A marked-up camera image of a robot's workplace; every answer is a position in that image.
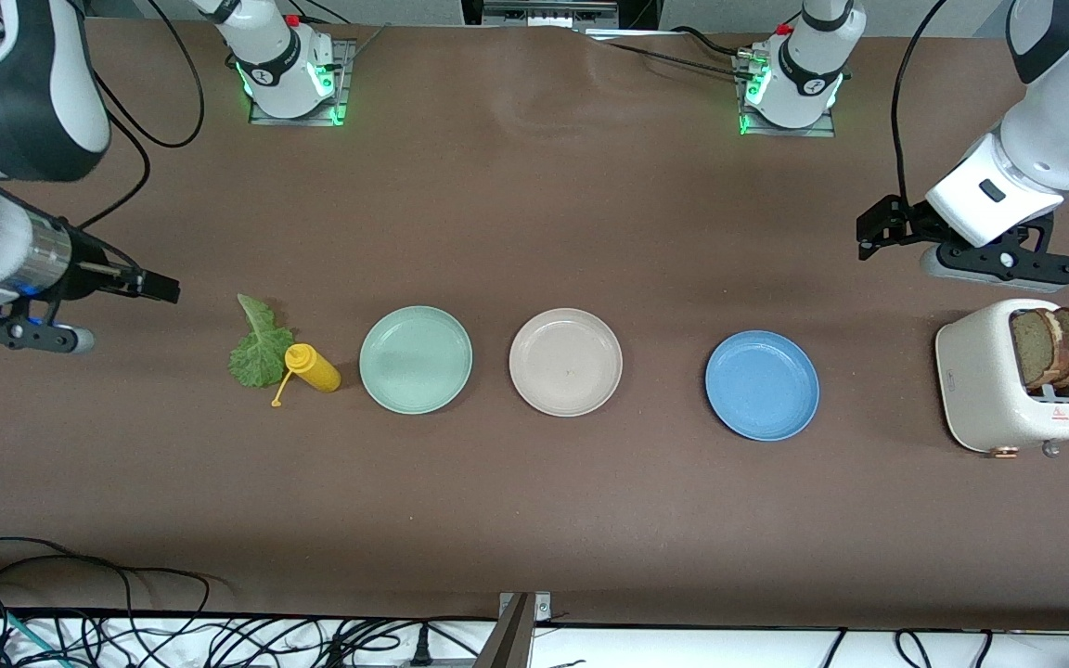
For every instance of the blue plate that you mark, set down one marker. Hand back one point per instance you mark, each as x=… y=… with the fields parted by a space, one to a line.
x=762 y=385

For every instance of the cream white toaster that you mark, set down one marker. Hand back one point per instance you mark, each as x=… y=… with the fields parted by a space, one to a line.
x=985 y=390

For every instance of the grey power strip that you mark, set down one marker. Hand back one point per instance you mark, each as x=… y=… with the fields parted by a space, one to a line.
x=442 y=662

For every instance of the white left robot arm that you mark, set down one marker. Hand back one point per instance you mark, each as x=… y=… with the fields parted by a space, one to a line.
x=1054 y=139

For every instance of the metal equipment with black frame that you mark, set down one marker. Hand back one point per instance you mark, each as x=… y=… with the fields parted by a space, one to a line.
x=544 y=14

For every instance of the mint green plate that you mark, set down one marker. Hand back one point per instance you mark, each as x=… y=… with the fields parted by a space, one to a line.
x=416 y=360

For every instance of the green lettuce leaf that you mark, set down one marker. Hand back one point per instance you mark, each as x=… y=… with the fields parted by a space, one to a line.
x=261 y=357

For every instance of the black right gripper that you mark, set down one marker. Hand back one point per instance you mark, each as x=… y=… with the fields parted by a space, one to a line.
x=87 y=266

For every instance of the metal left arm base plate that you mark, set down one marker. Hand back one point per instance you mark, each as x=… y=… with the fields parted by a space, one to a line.
x=817 y=131

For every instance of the yellow mustard squeeze bottle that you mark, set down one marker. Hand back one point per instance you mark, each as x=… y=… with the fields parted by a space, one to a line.
x=314 y=368

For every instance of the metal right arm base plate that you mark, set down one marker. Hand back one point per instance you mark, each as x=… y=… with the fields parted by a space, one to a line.
x=347 y=83

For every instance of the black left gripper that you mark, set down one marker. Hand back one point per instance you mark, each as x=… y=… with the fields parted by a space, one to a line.
x=911 y=222

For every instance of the grey metal bracket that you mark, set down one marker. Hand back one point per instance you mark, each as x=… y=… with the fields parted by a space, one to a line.
x=516 y=640

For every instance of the beige plate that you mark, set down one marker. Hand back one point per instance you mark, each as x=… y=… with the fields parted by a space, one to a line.
x=565 y=362

